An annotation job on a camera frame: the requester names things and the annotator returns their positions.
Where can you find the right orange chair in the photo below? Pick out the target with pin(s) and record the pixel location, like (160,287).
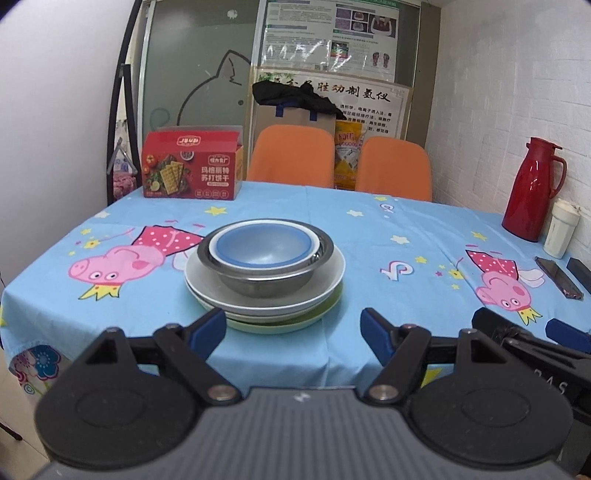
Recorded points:
(394,167)

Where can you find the glass door with cat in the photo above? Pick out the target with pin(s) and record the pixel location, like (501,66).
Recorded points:
(195,70)

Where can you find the upper laminated poster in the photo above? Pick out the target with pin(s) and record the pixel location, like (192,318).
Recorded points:
(358,38)

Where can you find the black object by phone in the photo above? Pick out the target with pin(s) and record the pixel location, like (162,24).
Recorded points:
(580,272)

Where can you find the red cracker box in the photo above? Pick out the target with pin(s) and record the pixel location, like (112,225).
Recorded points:
(203,162)

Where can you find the blue plastic bowl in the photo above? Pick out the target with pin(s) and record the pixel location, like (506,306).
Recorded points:
(263,246)

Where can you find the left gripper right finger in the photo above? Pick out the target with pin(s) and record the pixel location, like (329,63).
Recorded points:
(466,398)

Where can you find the left orange chair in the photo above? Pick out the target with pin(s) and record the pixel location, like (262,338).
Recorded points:
(293,155)

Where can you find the black cloth on bag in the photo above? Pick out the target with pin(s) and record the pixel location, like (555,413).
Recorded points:
(268,93)

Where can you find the black metal stand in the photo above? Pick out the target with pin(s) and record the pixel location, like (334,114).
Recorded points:
(121,108)

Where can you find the white ribbed bowl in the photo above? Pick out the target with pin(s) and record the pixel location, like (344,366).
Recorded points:
(314,249)

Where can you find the brown paper bag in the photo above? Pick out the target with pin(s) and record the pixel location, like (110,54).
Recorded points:
(266,116)

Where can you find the green plastic plate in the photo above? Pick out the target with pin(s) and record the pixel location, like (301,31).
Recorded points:
(296,324)

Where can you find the white tumbler cup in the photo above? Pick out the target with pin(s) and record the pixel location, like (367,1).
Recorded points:
(565,217)

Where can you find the orange chair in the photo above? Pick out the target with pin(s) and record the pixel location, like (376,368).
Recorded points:
(293,155)
(394,167)

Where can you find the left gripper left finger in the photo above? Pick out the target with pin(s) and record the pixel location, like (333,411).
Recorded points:
(131,400)

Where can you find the black smartphone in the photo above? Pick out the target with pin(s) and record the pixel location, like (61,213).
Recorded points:
(562,281)

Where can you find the stainless steel bowl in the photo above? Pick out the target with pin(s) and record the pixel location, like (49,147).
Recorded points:
(265,257)

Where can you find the red thermos jug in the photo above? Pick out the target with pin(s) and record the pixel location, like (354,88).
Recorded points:
(539,179)

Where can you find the floral white plate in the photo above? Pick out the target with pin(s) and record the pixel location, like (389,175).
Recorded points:
(208,287)

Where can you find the yellow snack bag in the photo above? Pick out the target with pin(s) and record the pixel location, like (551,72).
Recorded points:
(348,145)

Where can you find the white poster with characters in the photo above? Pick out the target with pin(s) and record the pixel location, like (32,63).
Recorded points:
(382,107)

